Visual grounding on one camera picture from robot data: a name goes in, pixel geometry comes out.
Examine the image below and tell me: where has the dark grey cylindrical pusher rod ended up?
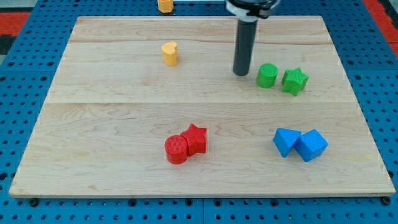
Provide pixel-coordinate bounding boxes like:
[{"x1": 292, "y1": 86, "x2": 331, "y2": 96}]
[{"x1": 233, "y1": 20, "x2": 257, "y2": 77}]

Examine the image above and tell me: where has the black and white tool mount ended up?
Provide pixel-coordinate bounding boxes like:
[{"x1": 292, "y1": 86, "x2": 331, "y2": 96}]
[{"x1": 225, "y1": 0, "x2": 280, "y2": 22}]

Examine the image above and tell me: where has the yellow heart block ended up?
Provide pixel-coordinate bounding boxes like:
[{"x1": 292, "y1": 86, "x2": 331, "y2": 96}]
[{"x1": 161, "y1": 42, "x2": 178, "y2": 66}]

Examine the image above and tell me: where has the wooden board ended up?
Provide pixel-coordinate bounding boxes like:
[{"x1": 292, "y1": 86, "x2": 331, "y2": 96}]
[{"x1": 9, "y1": 16, "x2": 396, "y2": 198}]

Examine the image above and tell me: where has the green cylinder block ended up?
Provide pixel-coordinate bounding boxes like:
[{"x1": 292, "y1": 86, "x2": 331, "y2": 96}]
[{"x1": 256, "y1": 63, "x2": 279, "y2": 88}]

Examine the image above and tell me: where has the green star block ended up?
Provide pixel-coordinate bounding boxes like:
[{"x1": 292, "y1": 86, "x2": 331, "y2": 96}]
[{"x1": 282, "y1": 68, "x2": 309, "y2": 96}]

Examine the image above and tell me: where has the yellow hexagon block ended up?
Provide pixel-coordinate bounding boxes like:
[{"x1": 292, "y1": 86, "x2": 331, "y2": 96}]
[{"x1": 157, "y1": 0, "x2": 174, "y2": 14}]

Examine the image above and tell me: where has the blue triangle block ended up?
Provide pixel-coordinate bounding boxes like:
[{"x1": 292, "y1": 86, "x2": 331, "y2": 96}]
[{"x1": 273, "y1": 128, "x2": 301, "y2": 157}]

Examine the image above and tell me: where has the red star block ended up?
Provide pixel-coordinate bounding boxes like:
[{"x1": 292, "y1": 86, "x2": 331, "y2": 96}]
[{"x1": 180, "y1": 124, "x2": 207, "y2": 156}]

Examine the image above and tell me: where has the blue cube block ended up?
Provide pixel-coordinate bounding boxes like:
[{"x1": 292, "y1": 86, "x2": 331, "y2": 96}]
[{"x1": 294, "y1": 129, "x2": 328, "y2": 162}]

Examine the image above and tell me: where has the red cylinder block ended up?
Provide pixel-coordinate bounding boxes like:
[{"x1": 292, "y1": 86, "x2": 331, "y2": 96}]
[{"x1": 164, "y1": 135, "x2": 188, "y2": 164}]

